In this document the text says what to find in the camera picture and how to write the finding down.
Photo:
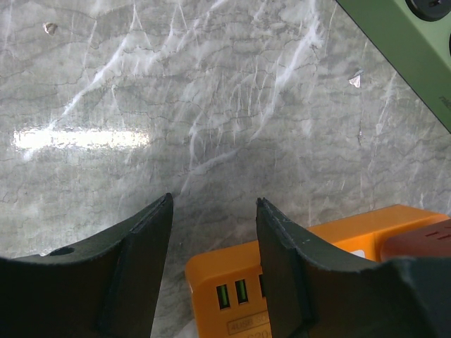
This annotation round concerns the orange power strip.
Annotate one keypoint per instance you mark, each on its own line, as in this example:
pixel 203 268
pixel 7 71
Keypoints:
pixel 226 285

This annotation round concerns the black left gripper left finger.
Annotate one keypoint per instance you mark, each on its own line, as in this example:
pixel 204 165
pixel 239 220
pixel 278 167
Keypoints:
pixel 106 285

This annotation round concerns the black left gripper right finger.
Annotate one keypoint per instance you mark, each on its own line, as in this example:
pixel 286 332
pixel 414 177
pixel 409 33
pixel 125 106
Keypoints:
pixel 315 289

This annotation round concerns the green power strip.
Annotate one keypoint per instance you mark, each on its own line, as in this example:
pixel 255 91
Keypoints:
pixel 414 36

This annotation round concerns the red koi cube adapter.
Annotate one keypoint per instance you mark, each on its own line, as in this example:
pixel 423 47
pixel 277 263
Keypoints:
pixel 429 241

